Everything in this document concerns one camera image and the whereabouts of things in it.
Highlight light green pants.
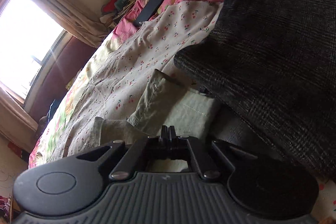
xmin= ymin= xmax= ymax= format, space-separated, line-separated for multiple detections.
xmin=86 ymin=69 xmax=237 ymax=172

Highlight cherry print bed sheet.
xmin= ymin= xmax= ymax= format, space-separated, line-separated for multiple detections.
xmin=44 ymin=0 xmax=224 ymax=164

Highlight pink floral bedspread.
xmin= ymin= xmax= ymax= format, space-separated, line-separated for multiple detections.
xmin=29 ymin=0 xmax=223 ymax=168

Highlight beige window curtain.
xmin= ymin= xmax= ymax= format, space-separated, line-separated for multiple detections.
xmin=32 ymin=0 xmax=109 ymax=48

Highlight dark plaid folded garment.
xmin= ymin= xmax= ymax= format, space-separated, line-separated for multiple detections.
xmin=174 ymin=0 xmax=335 ymax=180

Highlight cluttered bedside table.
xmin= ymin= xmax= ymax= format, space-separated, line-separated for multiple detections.
xmin=100 ymin=0 xmax=136 ymax=28

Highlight window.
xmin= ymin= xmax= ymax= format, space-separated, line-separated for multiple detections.
xmin=1 ymin=0 xmax=66 ymax=99

